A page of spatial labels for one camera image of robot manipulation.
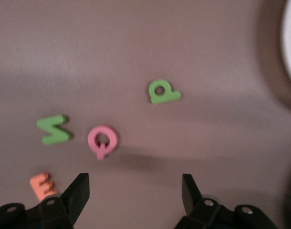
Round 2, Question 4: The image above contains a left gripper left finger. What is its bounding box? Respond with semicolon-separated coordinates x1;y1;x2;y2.
0;173;90;229

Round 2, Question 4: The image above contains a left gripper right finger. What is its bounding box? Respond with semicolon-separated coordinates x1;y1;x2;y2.
173;174;279;229

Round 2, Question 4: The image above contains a green zigzag foam letter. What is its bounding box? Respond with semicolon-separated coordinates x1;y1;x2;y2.
36;114;73;146

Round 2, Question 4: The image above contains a green foam letter P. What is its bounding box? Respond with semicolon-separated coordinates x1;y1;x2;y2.
148;79;182;105

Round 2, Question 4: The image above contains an orange foam letter E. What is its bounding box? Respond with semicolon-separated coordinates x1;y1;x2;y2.
29;172;58;202

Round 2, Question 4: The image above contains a pink foam letter Q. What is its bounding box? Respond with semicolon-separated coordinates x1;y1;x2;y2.
87;125;119;160

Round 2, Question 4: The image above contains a brown table mat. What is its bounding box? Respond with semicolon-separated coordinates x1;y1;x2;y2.
0;0;291;229

